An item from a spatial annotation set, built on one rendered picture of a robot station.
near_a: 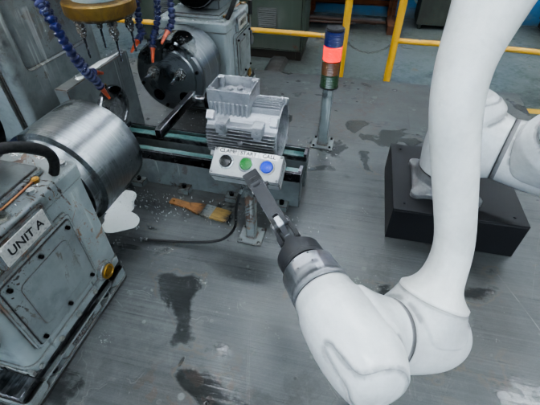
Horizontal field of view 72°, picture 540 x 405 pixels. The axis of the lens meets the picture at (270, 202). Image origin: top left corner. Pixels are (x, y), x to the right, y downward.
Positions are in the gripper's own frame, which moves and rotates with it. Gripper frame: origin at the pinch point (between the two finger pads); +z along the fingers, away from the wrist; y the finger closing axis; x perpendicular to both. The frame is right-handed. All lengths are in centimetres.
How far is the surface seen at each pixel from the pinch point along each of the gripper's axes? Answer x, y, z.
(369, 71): -164, -143, 283
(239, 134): -3.1, -1.2, 32.7
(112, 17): 9, 35, 49
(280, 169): -6.6, -3.3, 11.6
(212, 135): 3.2, 0.7, 36.5
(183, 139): 12, -5, 57
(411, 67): -209, -162, 277
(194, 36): -8, 15, 80
